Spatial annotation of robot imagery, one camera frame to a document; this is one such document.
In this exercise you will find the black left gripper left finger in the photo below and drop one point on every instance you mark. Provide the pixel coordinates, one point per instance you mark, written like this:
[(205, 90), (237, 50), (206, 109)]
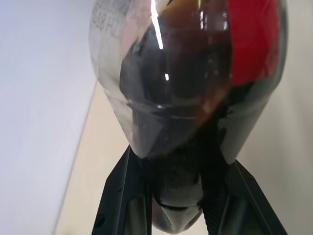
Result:
[(122, 195)]

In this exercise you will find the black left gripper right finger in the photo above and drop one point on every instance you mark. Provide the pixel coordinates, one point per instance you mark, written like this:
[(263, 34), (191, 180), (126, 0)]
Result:
[(244, 203)]

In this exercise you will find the cola bottle with red label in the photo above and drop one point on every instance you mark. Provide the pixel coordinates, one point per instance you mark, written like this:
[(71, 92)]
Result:
[(185, 85)]

